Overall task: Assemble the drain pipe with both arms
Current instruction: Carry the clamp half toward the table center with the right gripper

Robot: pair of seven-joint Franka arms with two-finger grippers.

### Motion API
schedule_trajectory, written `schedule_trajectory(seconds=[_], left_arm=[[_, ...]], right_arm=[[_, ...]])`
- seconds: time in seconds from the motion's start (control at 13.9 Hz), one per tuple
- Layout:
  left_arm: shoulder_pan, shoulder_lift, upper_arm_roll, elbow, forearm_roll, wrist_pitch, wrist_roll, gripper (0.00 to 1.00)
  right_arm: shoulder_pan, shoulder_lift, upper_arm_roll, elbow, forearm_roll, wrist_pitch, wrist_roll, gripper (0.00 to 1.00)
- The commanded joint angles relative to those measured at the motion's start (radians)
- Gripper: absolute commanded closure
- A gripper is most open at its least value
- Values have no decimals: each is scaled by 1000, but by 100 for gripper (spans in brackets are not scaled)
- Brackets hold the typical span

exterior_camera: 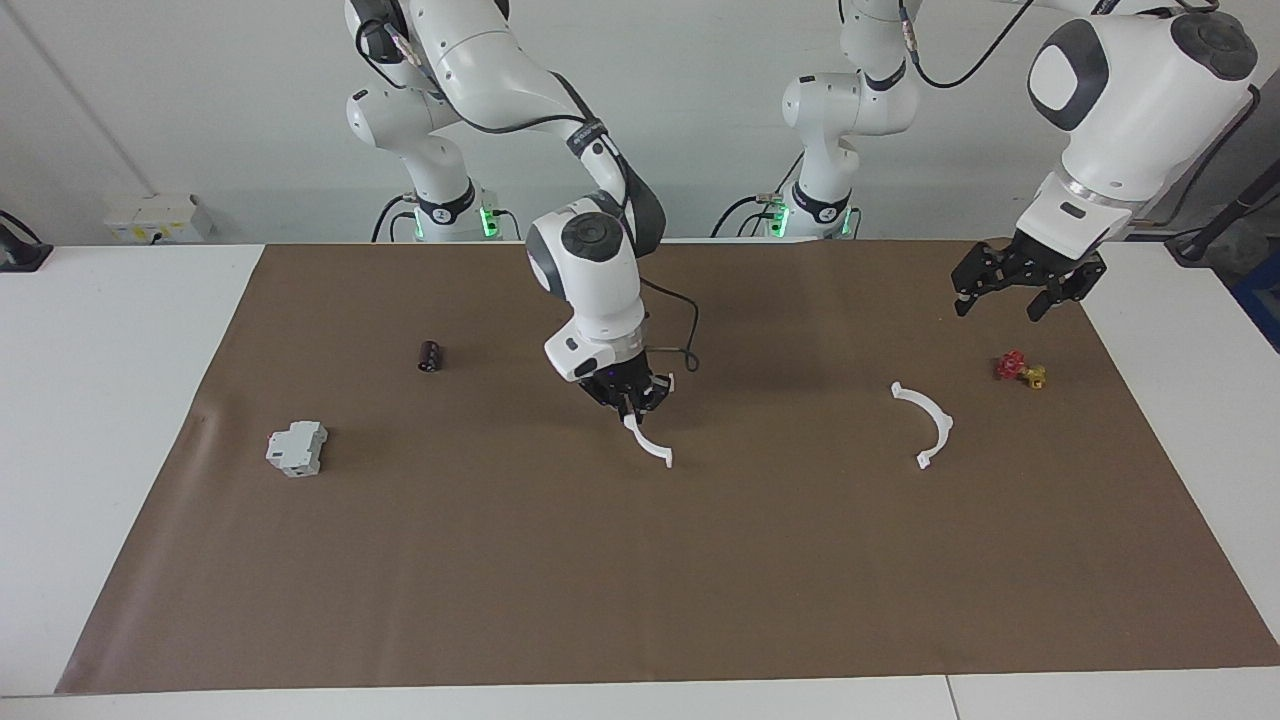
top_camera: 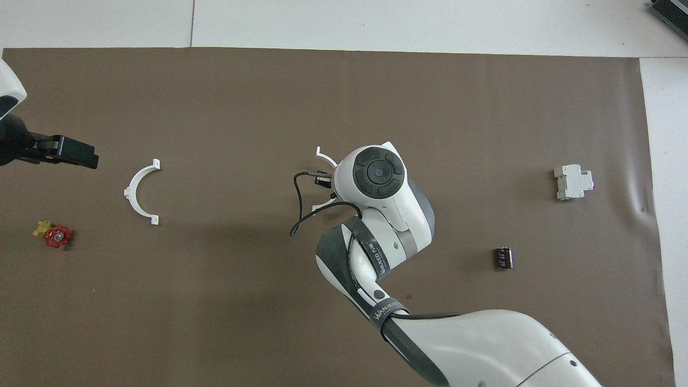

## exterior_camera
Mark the blue crate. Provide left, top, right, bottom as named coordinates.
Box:
left=1230, top=250, right=1280, bottom=353

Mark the white circuit breaker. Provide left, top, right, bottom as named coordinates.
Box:
left=265, top=421, right=329, bottom=478

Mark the white half-ring pipe clamp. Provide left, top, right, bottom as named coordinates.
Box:
left=890, top=381, right=955, bottom=471
left=622, top=372, right=677, bottom=470

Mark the black clamp mount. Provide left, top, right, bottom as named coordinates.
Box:
left=0, top=210, right=53, bottom=273

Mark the black tripod stand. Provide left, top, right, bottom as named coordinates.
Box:
left=1165, top=165, right=1280, bottom=266

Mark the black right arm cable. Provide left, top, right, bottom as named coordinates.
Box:
left=355, top=0, right=701, bottom=373

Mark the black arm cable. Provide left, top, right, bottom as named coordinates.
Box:
left=355, top=0, right=701, bottom=373
left=895, top=0, right=1041, bottom=91

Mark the white wall socket box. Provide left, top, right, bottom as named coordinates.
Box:
left=103, top=193, right=214, bottom=243

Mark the brown paper mat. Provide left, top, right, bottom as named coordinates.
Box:
left=55, top=240, right=1280, bottom=696

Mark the black base cable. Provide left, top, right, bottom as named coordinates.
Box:
left=372, top=193, right=421, bottom=243
left=712, top=195, right=771, bottom=239

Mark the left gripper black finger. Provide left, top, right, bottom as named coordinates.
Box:
left=952, top=240, right=1014, bottom=319
left=1029, top=256, right=1108, bottom=323

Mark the red and yellow valve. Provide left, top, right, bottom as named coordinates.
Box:
left=995, top=350, right=1048, bottom=391

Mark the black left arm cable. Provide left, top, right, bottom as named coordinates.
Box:
left=895, top=0, right=1041, bottom=91

